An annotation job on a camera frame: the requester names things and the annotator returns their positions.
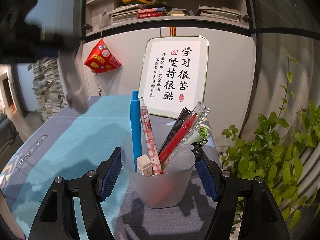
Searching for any grey wall bookshelf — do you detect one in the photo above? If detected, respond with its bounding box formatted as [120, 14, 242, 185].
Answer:
[84, 0, 249, 41]

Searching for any blue and grey desk mat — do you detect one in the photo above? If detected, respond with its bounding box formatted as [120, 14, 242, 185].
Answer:
[1, 95, 216, 239]

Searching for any framed calligraphy sign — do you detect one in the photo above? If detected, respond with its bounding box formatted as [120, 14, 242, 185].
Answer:
[138, 36, 209, 119]

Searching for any white purple correction tape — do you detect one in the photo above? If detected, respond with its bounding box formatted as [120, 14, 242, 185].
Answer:
[57, 50, 88, 114]

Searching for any red pyramid hanging ornament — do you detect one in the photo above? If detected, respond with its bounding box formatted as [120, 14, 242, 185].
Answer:
[85, 38, 122, 74]

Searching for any blue pen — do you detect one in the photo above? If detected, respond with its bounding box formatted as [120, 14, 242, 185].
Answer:
[130, 90, 142, 172]

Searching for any green white pen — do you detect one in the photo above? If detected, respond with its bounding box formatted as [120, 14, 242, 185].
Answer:
[161, 126, 209, 170]

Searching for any pink patterned pen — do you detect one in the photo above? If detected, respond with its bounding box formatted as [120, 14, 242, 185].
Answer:
[138, 98, 162, 175]

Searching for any gold medal with ribbon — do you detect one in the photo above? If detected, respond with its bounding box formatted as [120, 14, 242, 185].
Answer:
[169, 26, 177, 36]

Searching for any orange small cutter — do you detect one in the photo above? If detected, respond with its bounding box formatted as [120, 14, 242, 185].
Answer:
[153, 184, 174, 205]

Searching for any black utility knife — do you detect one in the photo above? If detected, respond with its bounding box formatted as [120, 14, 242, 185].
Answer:
[159, 107, 191, 153]

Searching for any grey white eraser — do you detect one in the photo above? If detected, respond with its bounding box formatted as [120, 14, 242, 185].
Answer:
[136, 154, 153, 176]

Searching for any frosted translucent plastic cup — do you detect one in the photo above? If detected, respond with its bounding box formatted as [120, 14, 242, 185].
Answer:
[121, 133, 194, 209]

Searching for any clear black gel pen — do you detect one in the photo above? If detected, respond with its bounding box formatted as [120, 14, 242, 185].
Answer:
[181, 101, 210, 142]

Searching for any red gel pen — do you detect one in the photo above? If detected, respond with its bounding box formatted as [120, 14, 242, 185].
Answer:
[159, 113, 197, 164]

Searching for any green potted plant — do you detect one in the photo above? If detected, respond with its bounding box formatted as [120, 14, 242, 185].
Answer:
[220, 52, 319, 229]

